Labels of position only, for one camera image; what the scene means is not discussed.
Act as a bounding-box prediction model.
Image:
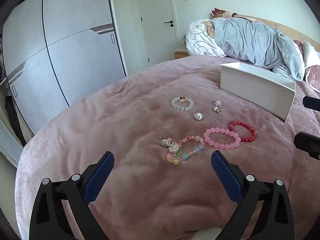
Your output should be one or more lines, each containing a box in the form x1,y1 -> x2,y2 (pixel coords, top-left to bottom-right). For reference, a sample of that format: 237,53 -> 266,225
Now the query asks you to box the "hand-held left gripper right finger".
211,150 -> 295,240

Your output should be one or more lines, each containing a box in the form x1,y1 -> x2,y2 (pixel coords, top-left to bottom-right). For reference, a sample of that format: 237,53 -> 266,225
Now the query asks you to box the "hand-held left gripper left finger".
29,151 -> 115,240

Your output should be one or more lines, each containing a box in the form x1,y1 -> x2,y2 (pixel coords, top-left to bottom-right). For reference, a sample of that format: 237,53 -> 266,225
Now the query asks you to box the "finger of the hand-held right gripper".
293,132 -> 320,160
302,96 -> 320,111

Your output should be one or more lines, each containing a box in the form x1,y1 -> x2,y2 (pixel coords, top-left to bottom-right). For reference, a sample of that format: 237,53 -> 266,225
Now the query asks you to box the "pink bead bracelet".
203,127 -> 241,151

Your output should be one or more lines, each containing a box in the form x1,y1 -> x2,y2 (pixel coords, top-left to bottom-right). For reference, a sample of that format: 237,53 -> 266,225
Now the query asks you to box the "red bead bracelet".
229,121 -> 257,143

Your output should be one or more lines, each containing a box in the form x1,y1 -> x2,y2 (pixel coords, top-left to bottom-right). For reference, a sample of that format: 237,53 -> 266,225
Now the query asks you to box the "multicolour bead bracelet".
166,135 -> 205,165

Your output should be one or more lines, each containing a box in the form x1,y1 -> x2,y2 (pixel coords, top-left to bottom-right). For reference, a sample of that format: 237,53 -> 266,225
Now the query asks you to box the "white rectangular box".
218,63 -> 296,124

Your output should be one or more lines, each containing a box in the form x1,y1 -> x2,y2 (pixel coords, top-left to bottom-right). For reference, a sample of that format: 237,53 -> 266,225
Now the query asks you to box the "white bead bracelet with charm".
171,96 -> 194,111

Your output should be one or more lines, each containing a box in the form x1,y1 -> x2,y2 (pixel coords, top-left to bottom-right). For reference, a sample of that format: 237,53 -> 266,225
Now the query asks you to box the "pink pillow with white trim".
294,40 -> 320,90

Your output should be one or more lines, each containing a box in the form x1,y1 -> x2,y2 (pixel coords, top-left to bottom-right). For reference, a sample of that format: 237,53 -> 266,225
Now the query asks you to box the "pink bedspread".
15,55 -> 320,240

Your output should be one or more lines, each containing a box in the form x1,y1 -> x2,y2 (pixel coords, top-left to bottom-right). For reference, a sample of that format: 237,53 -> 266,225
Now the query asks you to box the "wooden headboard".
235,14 -> 320,53

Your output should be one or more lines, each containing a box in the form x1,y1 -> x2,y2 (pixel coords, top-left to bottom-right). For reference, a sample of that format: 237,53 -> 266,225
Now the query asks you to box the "grey blanket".
212,17 -> 305,82

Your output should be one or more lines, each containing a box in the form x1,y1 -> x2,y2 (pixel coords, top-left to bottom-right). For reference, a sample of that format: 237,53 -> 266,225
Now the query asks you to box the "grey sliding wardrobe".
0,0 -> 128,170

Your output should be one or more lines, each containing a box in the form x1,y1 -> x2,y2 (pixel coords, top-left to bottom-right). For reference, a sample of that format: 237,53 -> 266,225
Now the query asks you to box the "wooden nightstand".
174,49 -> 190,60

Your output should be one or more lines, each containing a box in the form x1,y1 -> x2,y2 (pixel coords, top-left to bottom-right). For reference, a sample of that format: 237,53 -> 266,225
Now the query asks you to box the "white cartoon print pillow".
185,19 -> 227,57

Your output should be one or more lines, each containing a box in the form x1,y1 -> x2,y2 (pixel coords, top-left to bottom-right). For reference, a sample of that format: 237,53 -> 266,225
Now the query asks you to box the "plush toy with red bow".
211,8 -> 232,19

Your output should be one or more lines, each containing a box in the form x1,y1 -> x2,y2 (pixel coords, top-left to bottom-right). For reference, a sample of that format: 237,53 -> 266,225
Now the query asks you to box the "white room door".
136,0 -> 178,67

